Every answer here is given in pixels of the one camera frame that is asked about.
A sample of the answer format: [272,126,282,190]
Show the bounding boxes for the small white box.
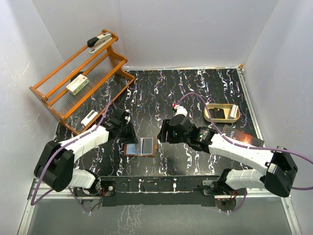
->
[81,110,98,127]

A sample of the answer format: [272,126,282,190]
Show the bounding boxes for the black and beige stapler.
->
[87,33,112,53]

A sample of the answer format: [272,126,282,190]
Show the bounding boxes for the orange wooden shelf rack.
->
[29,29,135,134]

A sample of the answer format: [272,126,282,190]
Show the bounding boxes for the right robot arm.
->
[157,115,298,197]

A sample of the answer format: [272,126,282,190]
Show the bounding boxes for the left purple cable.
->
[29,100,117,216]

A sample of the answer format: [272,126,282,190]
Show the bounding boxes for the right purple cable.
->
[172,92,313,213]

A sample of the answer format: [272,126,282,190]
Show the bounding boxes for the silver card in tray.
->
[229,104,238,119]

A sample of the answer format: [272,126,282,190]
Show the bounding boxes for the white staples box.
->
[66,74,89,95]

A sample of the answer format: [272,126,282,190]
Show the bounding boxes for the brown leather card holder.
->
[123,138,158,157]

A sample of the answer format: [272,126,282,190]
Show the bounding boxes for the dark red picture book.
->
[222,125,264,147]

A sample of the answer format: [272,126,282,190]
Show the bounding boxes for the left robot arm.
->
[34,108,137,195]

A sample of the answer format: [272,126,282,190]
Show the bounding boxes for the black card in tray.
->
[209,108,225,119]

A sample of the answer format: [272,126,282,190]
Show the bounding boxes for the beige oval tray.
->
[203,103,241,123]

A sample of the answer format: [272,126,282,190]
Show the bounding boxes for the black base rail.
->
[74,175,244,207]

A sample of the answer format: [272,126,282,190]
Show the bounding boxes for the purple cable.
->
[29,100,117,216]
[172,92,313,213]

